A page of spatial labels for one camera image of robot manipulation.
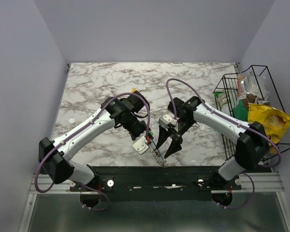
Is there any clear snack packet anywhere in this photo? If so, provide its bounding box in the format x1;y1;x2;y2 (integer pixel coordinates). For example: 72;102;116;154
237;72;269;100

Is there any purple cable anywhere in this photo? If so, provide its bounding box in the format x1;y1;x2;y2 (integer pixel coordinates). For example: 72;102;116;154
35;92;152;211
165;78;283;210

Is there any grey curved keyring holder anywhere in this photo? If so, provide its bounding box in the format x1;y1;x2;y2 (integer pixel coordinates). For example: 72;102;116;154
150;148;167;167

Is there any blue key tag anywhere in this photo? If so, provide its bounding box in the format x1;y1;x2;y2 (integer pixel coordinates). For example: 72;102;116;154
151;139;164;161

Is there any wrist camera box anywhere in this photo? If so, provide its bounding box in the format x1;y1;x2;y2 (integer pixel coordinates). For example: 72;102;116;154
159;115;177;129
132;135;150;155

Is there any black mounting rail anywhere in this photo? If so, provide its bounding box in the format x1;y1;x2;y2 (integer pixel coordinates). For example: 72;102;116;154
71;166;242;203

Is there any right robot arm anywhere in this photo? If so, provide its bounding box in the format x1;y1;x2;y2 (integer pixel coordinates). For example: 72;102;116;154
156;96;270;189

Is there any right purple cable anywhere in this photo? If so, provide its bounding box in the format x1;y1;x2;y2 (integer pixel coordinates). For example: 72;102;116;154
165;78;283;210

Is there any black wire basket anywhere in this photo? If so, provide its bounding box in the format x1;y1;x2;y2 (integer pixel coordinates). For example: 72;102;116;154
213;65;290;153

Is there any dark green snack bag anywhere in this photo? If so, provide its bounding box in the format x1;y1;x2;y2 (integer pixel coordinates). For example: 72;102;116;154
233;95;248;121

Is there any yellow chips bag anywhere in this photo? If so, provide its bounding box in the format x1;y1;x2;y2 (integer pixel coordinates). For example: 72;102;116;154
248;103;290;144

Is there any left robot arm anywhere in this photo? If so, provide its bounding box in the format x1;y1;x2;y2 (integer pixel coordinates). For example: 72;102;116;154
36;91;151;191

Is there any green snack packet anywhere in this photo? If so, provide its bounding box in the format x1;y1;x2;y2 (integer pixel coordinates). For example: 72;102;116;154
214;92;232;116

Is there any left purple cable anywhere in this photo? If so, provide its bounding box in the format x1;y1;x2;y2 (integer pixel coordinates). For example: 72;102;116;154
35;92;152;211

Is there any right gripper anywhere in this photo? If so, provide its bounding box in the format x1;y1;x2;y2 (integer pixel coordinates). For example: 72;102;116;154
155;117;195;159

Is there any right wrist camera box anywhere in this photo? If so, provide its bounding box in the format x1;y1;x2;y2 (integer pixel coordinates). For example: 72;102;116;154
159;115;177;129

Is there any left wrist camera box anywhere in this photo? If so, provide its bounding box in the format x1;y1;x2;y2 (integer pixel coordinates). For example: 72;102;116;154
132;135;150;155

